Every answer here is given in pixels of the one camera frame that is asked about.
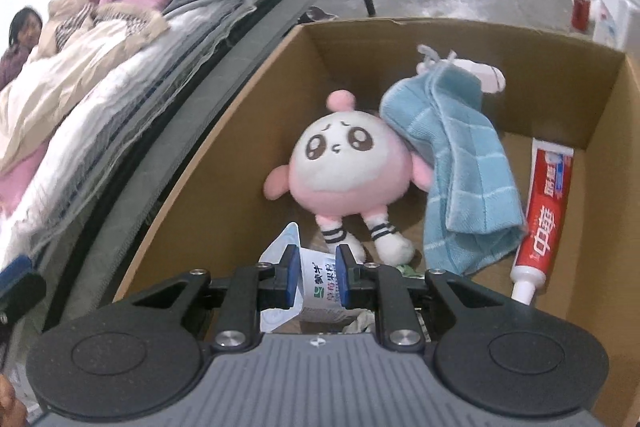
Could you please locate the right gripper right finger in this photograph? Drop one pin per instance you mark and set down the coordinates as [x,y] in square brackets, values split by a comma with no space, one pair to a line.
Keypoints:
[384,291]

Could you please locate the pink white round plush toy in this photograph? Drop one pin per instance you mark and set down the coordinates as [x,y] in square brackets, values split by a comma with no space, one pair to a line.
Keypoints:
[351,163]

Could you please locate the bed with piled bedding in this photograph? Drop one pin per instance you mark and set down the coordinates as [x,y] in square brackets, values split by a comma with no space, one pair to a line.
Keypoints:
[119,149]

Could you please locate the person in background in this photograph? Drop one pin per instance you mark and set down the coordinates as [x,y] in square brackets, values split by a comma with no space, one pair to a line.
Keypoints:
[24,34]

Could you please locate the white strawberry yogurt cup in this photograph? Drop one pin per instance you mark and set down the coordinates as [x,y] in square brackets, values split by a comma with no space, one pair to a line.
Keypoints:
[317,299]

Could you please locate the brown cardboard box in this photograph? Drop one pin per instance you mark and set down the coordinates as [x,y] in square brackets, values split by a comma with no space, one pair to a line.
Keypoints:
[558,89]

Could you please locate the person's left hand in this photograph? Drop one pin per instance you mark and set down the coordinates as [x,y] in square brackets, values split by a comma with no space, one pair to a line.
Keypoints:
[13,413]

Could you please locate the light blue checked towel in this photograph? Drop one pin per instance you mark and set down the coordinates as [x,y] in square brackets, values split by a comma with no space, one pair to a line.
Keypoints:
[473,216]

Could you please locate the white water dispenser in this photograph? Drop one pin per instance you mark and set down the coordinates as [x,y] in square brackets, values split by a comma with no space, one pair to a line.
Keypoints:
[617,26]

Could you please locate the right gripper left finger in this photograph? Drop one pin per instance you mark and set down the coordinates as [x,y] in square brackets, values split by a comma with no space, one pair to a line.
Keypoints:
[241,299]

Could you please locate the red white toothpaste tube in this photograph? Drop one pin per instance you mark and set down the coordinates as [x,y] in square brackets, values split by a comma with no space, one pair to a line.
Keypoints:
[549,185]

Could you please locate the red bottle on floor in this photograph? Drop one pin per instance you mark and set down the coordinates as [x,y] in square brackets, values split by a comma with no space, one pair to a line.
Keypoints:
[580,15]

